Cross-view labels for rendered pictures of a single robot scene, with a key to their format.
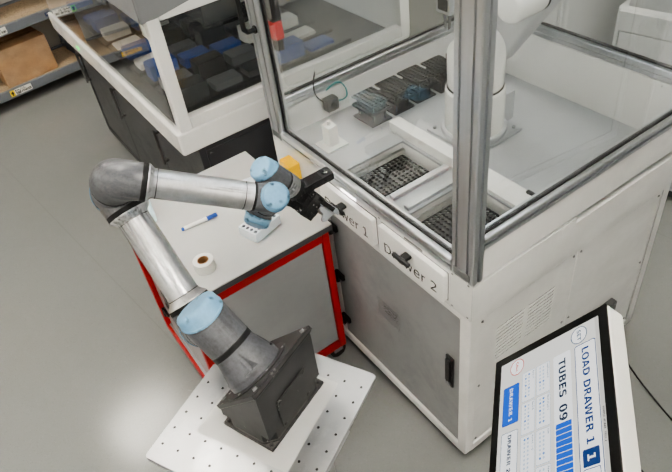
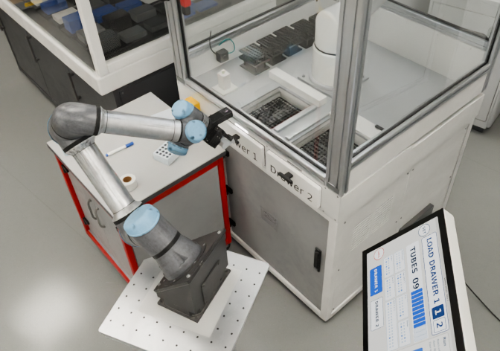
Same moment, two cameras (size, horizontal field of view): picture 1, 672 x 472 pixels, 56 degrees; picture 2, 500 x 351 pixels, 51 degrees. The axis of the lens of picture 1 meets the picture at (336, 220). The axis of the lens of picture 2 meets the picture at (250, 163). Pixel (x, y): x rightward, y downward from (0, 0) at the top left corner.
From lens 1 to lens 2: 0.23 m
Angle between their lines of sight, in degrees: 7
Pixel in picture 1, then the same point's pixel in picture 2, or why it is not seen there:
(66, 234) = not seen: outside the picture
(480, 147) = (354, 96)
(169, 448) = (116, 323)
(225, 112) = (135, 60)
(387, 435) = (265, 310)
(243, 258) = (158, 178)
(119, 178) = (78, 117)
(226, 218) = (141, 146)
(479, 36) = (359, 18)
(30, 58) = not seen: outside the picture
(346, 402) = (249, 284)
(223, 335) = (161, 236)
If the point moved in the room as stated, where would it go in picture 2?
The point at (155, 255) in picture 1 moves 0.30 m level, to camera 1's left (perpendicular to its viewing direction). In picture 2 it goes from (103, 177) to (9, 192)
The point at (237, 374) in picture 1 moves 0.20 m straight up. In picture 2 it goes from (172, 265) to (162, 224)
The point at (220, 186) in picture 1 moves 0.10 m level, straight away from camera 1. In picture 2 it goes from (155, 123) to (146, 106)
